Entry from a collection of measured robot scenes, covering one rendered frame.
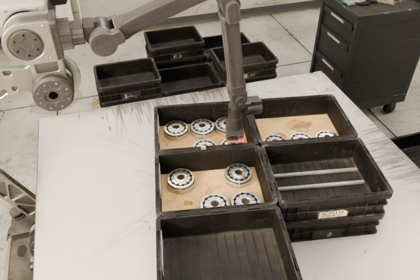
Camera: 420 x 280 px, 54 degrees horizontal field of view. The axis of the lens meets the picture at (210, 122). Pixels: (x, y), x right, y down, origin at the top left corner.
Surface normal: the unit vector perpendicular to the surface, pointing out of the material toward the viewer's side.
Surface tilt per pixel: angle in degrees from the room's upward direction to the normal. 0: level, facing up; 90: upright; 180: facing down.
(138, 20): 92
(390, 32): 90
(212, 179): 0
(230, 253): 0
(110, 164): 0
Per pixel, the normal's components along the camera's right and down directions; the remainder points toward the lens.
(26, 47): 0.29, 0.59
